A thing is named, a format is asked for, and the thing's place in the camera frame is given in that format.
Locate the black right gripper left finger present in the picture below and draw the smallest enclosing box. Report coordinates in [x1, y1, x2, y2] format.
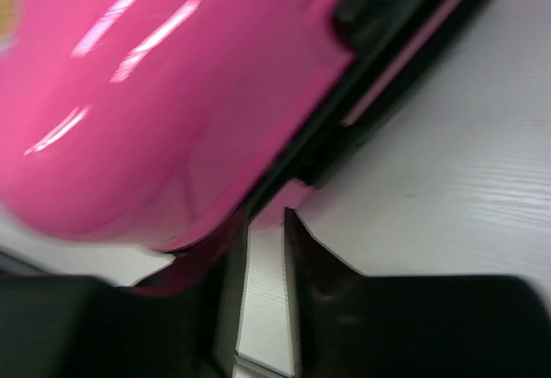
[1, 210, 248, 377]

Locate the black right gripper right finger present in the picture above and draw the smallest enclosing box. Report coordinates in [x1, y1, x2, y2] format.
[283, 209, 550, 377]

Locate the pink hard-shell suitcase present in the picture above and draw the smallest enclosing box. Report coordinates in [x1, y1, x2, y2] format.
[0, 0, 522, 253]

